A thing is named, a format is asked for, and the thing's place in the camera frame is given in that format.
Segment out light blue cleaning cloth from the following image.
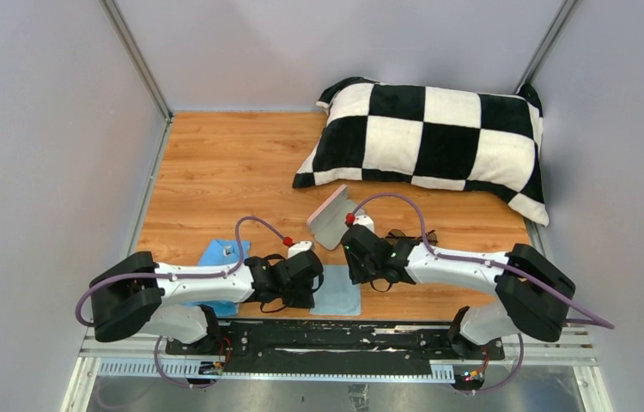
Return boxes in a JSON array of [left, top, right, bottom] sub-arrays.
[[309, 265, 362, 317]]

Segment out pink glasses case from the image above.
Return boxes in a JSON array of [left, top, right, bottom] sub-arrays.
[[307, 184, 364, 251]]

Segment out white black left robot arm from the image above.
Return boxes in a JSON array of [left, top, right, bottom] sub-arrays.
[[81, 250, 324, 354]]

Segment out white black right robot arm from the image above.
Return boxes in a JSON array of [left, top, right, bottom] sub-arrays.
[[341, 224, 576, 359]]

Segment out dark aviator sunglasses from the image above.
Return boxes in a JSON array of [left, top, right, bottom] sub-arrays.
[[384, 229, 438, 246]]

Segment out blue patterned pouch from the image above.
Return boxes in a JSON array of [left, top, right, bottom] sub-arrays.
[[182, 239, 251, 318]]

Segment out black white checkered pillow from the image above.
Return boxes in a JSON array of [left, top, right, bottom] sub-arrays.
[[292, 77, 550, 226]]

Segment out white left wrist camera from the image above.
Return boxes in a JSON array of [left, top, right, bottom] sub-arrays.
[[287, 240, 314, 258]]

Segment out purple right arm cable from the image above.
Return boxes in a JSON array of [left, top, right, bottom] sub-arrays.
[[350, 192, 616, 331]]

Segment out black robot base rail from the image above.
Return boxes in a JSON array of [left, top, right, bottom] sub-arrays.
[[80, 316, 599, 393]]

